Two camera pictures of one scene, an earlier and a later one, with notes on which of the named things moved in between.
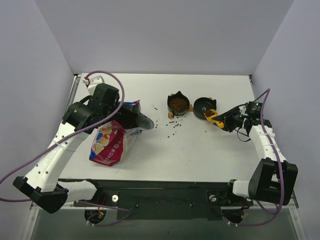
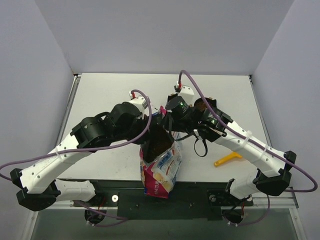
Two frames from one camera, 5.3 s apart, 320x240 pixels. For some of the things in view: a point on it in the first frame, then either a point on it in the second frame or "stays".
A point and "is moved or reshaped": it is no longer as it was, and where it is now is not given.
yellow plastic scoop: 210,114 is moved or reshaped
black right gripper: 230,121 → 169,122
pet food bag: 111,141 is moved or reshaped
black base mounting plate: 144,199 stays
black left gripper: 122,110 → 152,122
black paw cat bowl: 202,104 stays
